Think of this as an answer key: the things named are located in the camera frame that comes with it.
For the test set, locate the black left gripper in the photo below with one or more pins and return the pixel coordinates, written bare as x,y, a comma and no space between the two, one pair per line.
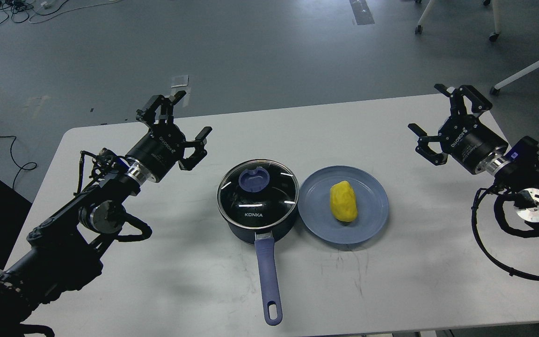
164,145

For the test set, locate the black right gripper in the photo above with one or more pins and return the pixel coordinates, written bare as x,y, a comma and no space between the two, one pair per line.
465,138

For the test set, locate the glass pot lid blue knob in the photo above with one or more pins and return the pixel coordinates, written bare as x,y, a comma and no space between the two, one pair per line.
258,194

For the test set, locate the yellow potato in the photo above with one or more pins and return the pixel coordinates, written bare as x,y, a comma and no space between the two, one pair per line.
343,202

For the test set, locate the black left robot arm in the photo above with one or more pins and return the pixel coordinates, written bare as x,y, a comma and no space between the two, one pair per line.
67,247

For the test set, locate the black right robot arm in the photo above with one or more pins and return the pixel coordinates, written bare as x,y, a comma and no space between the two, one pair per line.
516,187

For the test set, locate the blue plate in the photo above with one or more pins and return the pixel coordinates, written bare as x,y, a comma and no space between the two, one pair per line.
315,212

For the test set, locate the dark blue saucepan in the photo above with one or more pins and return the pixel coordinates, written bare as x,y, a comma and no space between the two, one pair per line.
264,241

